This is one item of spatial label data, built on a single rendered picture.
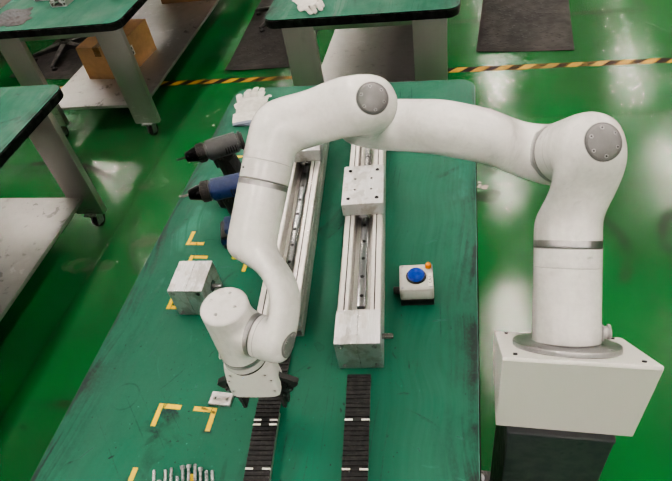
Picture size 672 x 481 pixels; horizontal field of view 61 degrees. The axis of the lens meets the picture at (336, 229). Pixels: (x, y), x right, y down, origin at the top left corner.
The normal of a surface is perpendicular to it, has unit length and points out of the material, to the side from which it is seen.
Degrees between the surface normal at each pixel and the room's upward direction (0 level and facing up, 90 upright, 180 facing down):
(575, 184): 85
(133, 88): 90
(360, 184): 0
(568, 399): 90
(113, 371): 0
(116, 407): 0
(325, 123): 68
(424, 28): 90
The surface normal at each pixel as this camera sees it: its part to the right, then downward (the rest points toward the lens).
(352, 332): -0.15, -0.71
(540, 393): -0.16, 0.70
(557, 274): -0.61, -0.01
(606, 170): 0.16, 0.58
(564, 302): -0.43, 0.00
